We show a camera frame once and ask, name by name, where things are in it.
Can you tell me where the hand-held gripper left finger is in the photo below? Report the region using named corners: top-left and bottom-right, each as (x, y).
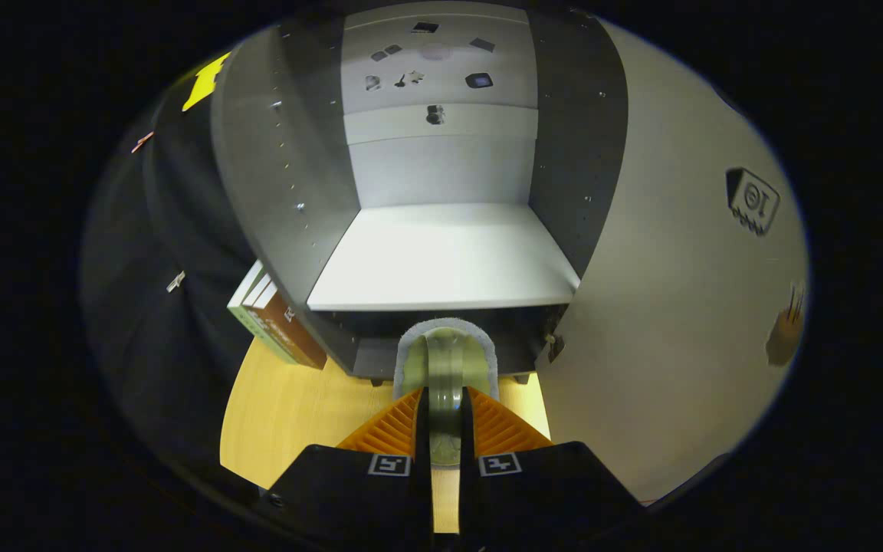
top-left (261, 387), bottom-right (433, 552)

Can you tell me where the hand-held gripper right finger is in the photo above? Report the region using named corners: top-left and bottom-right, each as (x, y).
top-left (458, 386), bottom-right (645, 549)

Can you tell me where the olive green grey-rimmed roll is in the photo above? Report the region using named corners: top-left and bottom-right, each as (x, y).
top-left (393, 317), bottom-right (500, 467)

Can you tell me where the brown book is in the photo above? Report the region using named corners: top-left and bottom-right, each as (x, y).
top-left (246, 287), bottom-right (329, 371)

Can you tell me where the white cabinet shelf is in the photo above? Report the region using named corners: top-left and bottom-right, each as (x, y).
top-left (306, 202), bottom-right (582, 313)

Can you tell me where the green white book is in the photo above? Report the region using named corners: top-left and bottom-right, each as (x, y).
top-left (227, 259), bottom-right (297, 367)

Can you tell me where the black backdrop cloth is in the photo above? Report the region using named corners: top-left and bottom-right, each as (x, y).
top-left (81, 50), bottom-right (258, 476)

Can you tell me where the dark grey cabinet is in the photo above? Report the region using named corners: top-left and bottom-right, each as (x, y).
top-left (210, 0), bottom-right (630, 384)

